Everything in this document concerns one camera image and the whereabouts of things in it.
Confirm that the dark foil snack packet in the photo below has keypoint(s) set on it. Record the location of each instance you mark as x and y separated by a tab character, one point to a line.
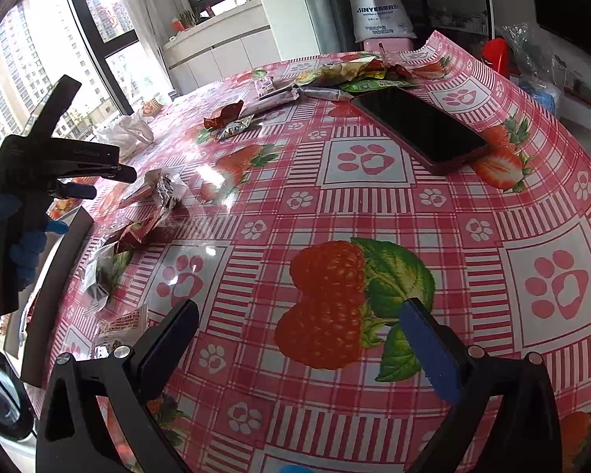
103	281

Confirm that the white kitchen cabinet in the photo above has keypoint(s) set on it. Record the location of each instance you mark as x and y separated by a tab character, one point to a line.
216	54

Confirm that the green snack packet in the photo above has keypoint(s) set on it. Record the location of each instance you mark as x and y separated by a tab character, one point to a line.
369	86

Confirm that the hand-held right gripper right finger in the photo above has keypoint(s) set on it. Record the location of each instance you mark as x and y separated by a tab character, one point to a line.
431	350

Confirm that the white plastic bag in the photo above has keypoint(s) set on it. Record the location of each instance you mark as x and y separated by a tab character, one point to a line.
123	129

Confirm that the clear packet with dark snack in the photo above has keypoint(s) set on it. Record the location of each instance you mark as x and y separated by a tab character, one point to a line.
166	192

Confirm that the blue plastic bag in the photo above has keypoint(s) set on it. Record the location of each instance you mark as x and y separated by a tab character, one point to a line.
541	93

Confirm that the clear plastic bags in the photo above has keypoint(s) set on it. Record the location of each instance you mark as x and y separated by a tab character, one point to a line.
537	49

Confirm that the red crinkled snack wrapper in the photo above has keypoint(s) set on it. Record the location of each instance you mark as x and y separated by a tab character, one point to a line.
224	116

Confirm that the white printed sack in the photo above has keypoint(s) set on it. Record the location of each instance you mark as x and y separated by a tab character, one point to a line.
381	15

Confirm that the green potted plant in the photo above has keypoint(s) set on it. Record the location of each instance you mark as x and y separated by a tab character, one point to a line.
187	18

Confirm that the black framed window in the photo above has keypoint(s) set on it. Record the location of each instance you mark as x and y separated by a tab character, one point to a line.
86	34

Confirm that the black round glossy disc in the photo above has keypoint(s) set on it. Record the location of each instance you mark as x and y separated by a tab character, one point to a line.
15	414

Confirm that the yellow snack packet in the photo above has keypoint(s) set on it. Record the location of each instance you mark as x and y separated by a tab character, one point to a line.
325	75

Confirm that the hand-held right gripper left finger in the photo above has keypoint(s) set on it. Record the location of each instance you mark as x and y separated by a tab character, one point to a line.
170	350

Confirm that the silver patterned snack packet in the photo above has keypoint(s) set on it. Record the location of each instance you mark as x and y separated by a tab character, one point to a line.
236	129

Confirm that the small pink box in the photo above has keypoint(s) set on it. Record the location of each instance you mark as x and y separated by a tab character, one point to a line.
264	87

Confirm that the orange red snack packet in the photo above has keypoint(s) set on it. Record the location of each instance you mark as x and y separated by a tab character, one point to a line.
374	66

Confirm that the white red printed packet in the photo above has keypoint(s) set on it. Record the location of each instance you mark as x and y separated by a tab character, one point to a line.
120	325

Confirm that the pink bar packet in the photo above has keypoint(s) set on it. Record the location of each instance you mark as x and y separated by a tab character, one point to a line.
280	94

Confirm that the pink stool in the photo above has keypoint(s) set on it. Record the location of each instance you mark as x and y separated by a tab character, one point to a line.
389	45

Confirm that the red chair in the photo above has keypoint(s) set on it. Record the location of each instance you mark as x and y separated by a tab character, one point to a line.
497	56

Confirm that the white bar packet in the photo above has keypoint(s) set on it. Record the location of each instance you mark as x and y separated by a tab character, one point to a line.
325	92

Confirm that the strawberry print plaid tablecloth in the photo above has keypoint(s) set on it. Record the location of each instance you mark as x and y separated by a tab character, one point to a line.
285	157

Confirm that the black smartphone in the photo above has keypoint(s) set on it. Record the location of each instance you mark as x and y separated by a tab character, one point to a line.
413	123

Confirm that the grey cardboard tray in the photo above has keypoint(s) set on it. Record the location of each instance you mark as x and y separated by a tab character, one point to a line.
54	295

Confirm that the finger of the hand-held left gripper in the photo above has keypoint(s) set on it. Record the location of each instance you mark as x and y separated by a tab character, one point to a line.
79	191
59	103

